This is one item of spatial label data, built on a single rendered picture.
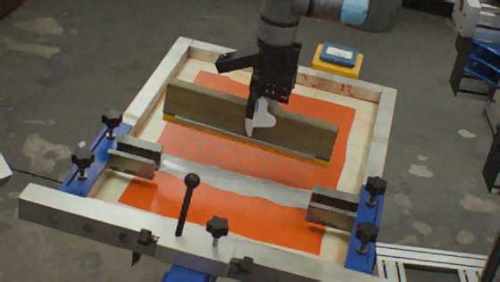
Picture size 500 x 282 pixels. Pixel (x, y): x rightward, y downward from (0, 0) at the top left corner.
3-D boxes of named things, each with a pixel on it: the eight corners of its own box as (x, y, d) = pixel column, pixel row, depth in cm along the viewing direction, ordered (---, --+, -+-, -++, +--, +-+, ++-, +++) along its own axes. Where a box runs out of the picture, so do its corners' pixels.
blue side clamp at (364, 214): (355, 206, 186) (362, 179, 182) (379, 212, 185) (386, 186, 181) (336, 296, 161) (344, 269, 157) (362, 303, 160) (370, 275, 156)
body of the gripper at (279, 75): (287, 108, 170) (297, 53, 163) (244, 98, 171) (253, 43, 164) (294, 91, 176) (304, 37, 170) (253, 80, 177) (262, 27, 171)
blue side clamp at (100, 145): (109, 142, 192) (111, 115, 188) (130, 147, 191) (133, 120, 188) (54, 219, 167) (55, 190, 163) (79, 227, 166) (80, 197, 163)
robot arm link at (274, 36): (255, 22, 162) (264, 6, 169) (252, 44, 165) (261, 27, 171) (295, 31, 161) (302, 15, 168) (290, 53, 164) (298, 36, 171)
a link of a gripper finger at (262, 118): (270, 147, 174) (279, 104, 170) (240, 139, 174) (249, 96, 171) (272, 141, 176) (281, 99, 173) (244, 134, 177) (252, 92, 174)
